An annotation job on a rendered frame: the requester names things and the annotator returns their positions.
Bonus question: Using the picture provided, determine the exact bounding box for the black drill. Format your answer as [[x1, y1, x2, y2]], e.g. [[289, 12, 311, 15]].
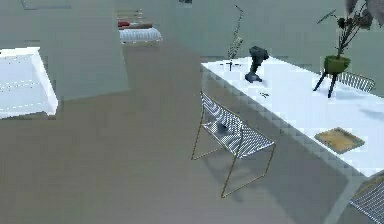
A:
[[244, 45, 270, 84]]

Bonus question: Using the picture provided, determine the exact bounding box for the green potted house plant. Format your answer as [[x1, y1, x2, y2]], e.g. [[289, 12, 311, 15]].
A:
[[311, 2, 375, 100]]

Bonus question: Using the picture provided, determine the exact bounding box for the tan book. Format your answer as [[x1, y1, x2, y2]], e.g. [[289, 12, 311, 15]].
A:
[[313, 126, 366, 155]]

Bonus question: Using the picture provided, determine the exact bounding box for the white chest of drawers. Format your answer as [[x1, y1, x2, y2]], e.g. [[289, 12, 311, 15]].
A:
[[0, 46, 60, 120]]

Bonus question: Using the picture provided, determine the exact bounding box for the white table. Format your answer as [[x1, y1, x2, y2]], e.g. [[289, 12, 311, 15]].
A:
[[200, 55, 384, 224]]

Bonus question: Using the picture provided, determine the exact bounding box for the white wire chair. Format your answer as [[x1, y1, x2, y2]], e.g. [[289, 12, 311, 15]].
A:
[[190, 91, 277, 200], [335, 71, 377, 94], [348, 175, 384, 224]]

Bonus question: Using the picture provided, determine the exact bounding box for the thin dry branch plant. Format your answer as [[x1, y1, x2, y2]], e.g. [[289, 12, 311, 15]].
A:
[[227, 4, 245, 61]]

